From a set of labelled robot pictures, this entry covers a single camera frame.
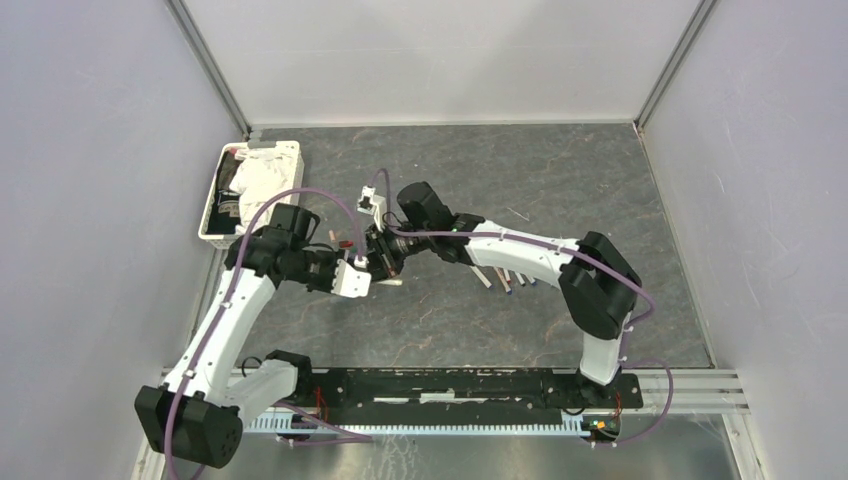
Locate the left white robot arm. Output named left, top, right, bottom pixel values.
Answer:
left=134, top=204, right=429, bottom=468

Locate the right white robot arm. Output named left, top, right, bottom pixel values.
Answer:
left=307, top=182, right=641, bottom=408

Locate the white cloth in basket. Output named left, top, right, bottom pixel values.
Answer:
left=229, top=141, right=303, bottom=235

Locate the white plastic basket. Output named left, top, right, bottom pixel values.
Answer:
left=198, top=141, right=304, bottom=250

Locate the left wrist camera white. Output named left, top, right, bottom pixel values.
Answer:
left=331, top=259, right=372, bottom=298

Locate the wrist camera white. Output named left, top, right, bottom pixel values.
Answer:
left=331, top=259, right=372, bottom=298
left=356, top=185, right=388, bottom=224

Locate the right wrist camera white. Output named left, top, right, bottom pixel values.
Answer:
left=356, top=185, right=388, bottom=224

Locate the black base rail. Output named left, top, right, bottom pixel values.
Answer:
left=304, top=368, right=644, bottom=427

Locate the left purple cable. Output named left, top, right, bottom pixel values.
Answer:
left=163, top=188, right=376, bottom=480

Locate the white cable duct strip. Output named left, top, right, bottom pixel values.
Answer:
left=228, top=409, right=594, bottom=437

